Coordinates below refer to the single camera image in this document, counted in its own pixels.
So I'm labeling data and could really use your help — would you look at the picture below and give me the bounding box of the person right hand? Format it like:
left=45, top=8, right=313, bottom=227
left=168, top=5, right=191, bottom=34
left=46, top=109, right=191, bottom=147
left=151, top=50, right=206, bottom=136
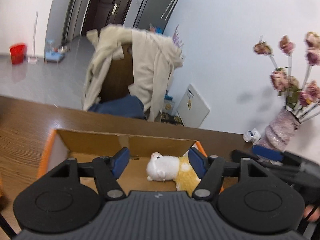
left=303, top=205, right=320, bottom=222

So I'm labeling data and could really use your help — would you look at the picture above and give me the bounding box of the red bucket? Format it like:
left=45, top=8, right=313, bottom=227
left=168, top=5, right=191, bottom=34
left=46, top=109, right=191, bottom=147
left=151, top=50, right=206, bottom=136
left=10, top=43, right=27, bottom=65

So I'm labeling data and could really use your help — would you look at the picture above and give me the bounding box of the dark brown entrance door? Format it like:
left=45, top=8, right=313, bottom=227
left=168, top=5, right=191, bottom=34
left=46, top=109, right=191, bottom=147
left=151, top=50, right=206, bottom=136
left=81, top=0, right=132, bottom=35

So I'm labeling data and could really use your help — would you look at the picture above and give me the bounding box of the beige jacket on chair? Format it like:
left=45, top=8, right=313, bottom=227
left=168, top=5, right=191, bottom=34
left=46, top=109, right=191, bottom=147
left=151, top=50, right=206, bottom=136
left=82, top=24, right=183, bottom=122

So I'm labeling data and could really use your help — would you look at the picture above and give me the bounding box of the pink textured vase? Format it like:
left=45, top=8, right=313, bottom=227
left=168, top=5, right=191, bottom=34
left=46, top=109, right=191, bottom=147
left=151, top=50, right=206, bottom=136
left=257, top=107, right=301, bottom=152

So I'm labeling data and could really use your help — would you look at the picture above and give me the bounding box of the brown chair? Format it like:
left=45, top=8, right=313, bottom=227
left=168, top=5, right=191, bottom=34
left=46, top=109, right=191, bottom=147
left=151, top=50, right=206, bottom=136
left=99, top=43, right=134, bottom=103

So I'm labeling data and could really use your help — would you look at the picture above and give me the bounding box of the red cardboard box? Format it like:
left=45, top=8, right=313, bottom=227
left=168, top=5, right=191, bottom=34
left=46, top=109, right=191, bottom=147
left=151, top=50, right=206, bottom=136
left=37, top=129, right=206, bottom=194

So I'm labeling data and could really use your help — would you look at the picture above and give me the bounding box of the white flat box by wall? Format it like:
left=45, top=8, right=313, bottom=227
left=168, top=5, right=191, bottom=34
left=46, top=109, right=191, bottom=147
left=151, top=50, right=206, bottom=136
left=177, top=84, right=210, bottom=128

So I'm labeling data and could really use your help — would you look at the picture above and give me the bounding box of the blue seat cushion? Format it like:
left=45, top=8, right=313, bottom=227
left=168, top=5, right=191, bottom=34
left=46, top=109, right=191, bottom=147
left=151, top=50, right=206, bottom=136
left=88, top=94, right=146, bottom=120

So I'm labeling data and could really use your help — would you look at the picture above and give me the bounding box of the small white bottle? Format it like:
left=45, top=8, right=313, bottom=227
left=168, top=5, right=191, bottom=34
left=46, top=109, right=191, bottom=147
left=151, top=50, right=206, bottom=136
left=243, top=128, right=261, bottom=144

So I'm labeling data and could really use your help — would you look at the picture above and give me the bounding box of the white yellow alpaca plush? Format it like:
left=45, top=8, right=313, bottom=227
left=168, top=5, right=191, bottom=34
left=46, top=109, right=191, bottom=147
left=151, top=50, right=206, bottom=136
left=146, top=152, right=201, bottom=197

